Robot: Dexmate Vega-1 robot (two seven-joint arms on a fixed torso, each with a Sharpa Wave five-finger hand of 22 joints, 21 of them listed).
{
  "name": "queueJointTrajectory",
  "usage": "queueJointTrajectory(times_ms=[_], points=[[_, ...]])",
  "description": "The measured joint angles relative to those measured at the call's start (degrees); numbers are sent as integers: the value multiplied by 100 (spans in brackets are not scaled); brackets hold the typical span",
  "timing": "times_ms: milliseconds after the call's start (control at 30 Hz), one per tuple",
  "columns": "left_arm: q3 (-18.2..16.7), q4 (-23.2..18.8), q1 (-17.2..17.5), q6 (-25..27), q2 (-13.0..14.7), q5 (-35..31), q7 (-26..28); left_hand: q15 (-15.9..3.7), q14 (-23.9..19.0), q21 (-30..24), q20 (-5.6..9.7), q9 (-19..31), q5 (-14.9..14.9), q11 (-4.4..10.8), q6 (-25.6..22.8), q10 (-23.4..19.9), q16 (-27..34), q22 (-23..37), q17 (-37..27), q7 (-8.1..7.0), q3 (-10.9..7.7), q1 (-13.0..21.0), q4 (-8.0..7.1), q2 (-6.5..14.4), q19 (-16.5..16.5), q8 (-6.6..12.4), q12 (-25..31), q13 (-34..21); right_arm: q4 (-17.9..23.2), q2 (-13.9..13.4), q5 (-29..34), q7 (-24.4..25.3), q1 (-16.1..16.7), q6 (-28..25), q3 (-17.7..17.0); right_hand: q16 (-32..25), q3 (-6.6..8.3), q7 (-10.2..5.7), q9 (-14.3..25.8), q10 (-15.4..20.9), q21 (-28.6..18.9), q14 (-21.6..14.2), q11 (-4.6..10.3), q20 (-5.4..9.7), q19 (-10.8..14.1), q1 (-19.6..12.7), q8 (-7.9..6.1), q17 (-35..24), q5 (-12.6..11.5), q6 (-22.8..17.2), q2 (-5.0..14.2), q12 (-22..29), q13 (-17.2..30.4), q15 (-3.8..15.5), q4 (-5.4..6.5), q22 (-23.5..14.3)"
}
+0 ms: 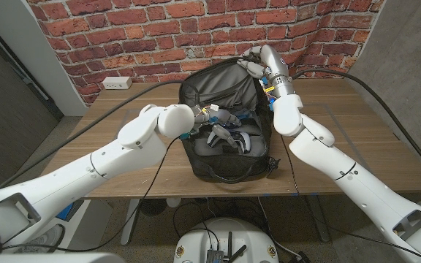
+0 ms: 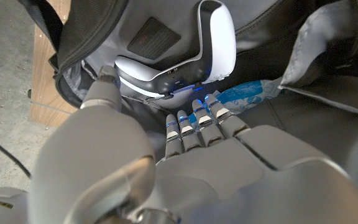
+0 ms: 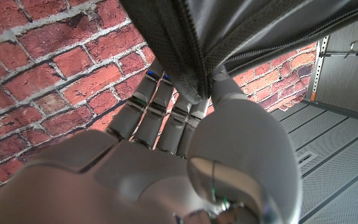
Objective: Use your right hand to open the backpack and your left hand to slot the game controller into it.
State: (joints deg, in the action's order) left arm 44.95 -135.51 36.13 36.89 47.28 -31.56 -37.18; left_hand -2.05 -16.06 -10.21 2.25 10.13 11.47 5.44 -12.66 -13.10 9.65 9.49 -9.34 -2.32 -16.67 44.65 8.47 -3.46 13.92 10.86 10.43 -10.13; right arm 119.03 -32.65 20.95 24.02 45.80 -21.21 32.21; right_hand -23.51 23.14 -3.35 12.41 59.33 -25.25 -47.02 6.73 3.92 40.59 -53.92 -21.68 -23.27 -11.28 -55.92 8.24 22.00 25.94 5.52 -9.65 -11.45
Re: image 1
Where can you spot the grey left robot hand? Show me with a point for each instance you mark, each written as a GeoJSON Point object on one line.
{"type": "Point", "coordinates": [219, 117]}

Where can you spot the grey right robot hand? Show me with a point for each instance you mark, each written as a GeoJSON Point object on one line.
{"type": "Point", "coordinates": [272, 60]}

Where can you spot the black backpack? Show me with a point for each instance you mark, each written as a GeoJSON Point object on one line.
{"type": "Point", "coordinates": [225, 84]}

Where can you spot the white black game controller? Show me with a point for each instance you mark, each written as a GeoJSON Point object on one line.
{"type": "Point", "coordinates": [245, 140]}

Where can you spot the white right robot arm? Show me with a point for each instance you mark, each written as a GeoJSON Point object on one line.
{"type": "Point", "coordinates": [342, 160]}

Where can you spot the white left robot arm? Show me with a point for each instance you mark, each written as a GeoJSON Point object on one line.
{"type": "Point", "coordinates": [86, 175]}

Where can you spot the red brick print backdrop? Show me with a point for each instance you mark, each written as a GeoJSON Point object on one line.
{"type": "Point", "coordinates": [196, 36]}

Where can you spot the white power strip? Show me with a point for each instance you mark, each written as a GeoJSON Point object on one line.
{"type": "Point", "coordinates": [117, 83]}

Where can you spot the black round floor object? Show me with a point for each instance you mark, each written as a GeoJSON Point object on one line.
{"type": "Point", "coordinates": [152, 207]}

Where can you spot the white robot torso base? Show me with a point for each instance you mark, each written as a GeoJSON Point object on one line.
{"type": "Point", "coordinates": [196, 241]}

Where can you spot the upright black antenna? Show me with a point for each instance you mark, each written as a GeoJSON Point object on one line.
{"type": "Point", "coordinates": [229, 244]}

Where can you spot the slanted black antenna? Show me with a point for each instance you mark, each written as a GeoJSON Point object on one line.
{"type": "Point", "coordinates": [240, 252]}

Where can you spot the white table leg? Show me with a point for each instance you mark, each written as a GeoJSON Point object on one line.
{"type": "Point", "coordinates": [129, 223]}

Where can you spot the small grey computer box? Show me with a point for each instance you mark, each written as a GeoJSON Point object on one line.
{"type": "Point", "coordinates": [215, 256]}

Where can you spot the grey table leg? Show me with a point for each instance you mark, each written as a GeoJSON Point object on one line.
{"type": "Point", "coordinates": [320, 219]}

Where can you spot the blue black floor pad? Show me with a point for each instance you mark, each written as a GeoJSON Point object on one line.
{"type": "Point", "coordinates": [64, 212]}

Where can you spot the grey sneaker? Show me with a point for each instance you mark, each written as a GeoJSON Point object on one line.
{"type": "Point", "coordinates": [46, 239]}

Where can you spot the white robot chest edge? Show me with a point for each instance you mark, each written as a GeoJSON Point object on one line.
{"type": "Point", "coordinates": [49, 259]}

